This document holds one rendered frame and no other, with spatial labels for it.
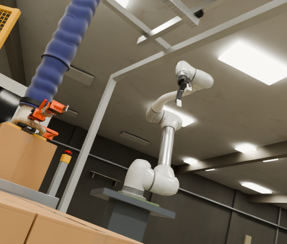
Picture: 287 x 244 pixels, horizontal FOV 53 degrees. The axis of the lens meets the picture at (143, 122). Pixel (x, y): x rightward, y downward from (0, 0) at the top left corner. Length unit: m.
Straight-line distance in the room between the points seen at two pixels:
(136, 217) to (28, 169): 0.79
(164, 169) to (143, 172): 0.18
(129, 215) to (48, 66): 1.29
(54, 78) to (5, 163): 0.74
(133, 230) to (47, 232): 1.26
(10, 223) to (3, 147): 1.36
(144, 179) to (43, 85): 1.03
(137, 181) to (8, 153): 0.88
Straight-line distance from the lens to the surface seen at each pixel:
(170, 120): 2.45
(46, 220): 0.79
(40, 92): 2.32
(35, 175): 2.15
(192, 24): 3.67
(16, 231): 0.77
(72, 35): 2.54
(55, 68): 2.41
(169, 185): 2.13
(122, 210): 1.98
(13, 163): 2.11
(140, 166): 2.07
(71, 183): 5.25
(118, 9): 4.31
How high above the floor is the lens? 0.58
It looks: 20 degrees up
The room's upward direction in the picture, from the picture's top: 18 degrees clockwise
